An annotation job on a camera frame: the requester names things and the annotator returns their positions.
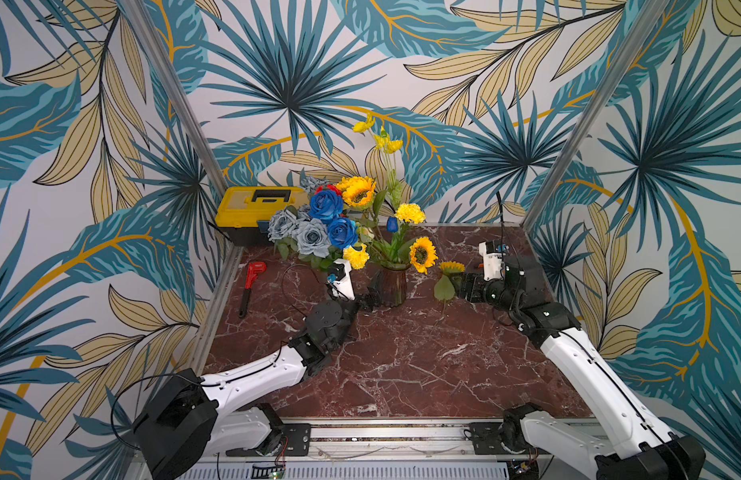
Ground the blue rose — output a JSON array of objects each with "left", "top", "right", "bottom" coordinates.
[
  {"left": 328, "top": 217, "right": 358, "bottom": 250},
  {"left": 310, "top": 189, "right": 344, "bottom": 224}
]

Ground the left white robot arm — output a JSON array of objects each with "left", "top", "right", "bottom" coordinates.
[{"left": 132, "top": 289, "right": 382, "bottom": 479}]

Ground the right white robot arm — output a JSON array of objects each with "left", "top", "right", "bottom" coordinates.
[{"left": 452, "top": 253, "right": 706, "bottom": 479}]

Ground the dark ribbed glass vase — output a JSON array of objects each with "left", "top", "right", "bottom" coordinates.
[{"left": 379, "top": 265, "right": 408, "bottom": 307}]

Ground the cream rosebud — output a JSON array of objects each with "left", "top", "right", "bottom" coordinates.
[{"left": 358, "top": 226, "right": 375, "bottom": 243}]

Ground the small blue tulip bud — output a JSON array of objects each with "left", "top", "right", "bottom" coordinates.
[{"left": 386, "top": 216, "right": 400, "bottom": 233}]

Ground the grey rose front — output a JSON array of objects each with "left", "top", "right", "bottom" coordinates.
[{"left": 294, "top": 219, "right": 330, "bottom": 258}]

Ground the grey rose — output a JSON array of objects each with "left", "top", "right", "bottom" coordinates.
[
  {"left": 294, "top": 219, "right": 330, "bottom": 258},
  {"left": 300, "top": 172, "right": 330, "bottom": 195},
  {"left": 268, "top": 208, "right": 298, "bottom": 242}
]

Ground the tall sunflower at back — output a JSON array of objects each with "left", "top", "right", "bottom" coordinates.
[{"left": 336, "top": 176, "right": 377, "bottom": 210}]

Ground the tall yellow blossom stem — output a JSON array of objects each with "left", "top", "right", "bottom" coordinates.
[{"left": 352, "top": 113, "right": 405, "bottom": 210}]

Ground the grey rose left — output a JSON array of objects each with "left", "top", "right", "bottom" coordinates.
[{"left": 268, "top": 208, "right": 298, "bottom": 242}]

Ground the red rose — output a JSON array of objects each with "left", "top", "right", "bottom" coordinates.
[{"left": 316, "top": 184, "right": 342, "bottom": 196}]

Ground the red pipe wrench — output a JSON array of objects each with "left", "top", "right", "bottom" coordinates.
[{"left": 238, "top": 261, "right": 268, "bottom": 318}]

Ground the grey rose back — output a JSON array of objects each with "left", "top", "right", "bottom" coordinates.
[{"left": 300, "top": 172, "right": 330, "bottom": 195}]

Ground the yellow black toolbox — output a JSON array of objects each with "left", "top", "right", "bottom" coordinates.
[{"left": 214, "top": 187, "right": 308, "bottom": 247}]

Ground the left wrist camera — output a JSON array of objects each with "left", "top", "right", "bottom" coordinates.
[{"left": 326, "top": 259, "right": 356, "bottom": 301}]

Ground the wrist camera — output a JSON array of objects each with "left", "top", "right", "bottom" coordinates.
[
  {"left": 326, "top": 259, "right": 356, "bottom": 301},
  {"left": 479, "top": 240, "right": 506, "bottom": 281}
]

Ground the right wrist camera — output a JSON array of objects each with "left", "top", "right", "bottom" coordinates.
[{"left": 479, "top": 240, "right": 506, "bottom": 281}]

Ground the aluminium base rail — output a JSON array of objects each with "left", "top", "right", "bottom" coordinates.
[{"left": 126, "top": 416, "right": 588, "bottom": 480}]

